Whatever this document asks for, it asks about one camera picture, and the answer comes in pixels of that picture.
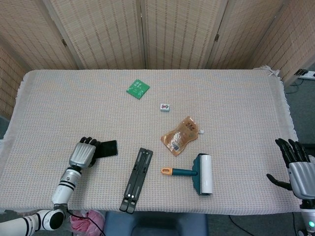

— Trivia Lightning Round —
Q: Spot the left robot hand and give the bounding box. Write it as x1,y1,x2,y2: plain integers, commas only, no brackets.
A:
68,137,101,169

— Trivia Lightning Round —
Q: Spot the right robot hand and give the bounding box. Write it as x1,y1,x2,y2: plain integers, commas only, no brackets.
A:
266,138,315,200

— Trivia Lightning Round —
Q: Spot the black smartphone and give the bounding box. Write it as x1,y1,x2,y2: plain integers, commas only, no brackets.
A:
94,140,118,159

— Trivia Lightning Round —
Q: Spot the black folding laptop stand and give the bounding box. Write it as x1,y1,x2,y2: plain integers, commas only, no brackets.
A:
119,147,154,213

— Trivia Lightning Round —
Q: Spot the pink plastic bag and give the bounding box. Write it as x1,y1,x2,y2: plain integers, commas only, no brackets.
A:
69,209,106,236

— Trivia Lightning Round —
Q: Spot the beige woven tablecloth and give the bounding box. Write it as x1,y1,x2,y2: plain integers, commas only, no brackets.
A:
0,65,300,217

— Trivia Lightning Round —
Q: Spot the green square packet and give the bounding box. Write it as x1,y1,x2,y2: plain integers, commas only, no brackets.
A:
126,79,151,100

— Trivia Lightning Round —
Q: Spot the white power strip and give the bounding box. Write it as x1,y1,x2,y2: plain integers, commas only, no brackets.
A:
294,69,315,81

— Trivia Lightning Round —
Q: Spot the orange spouted food pouch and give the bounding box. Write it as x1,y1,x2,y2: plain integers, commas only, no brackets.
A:
160,116,206,157

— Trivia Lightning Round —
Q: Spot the blue chair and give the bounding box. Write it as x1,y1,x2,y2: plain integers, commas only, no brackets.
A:
102,210,210,236

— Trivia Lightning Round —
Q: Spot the teal lint roller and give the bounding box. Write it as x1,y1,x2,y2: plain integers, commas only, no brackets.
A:
161,153,213,196

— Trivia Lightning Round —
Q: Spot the bamboo folding screen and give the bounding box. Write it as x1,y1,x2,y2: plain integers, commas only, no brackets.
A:
0,0,315,118

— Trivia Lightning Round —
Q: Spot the black floor cable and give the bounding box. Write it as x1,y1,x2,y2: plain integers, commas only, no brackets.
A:
227,214,256,236

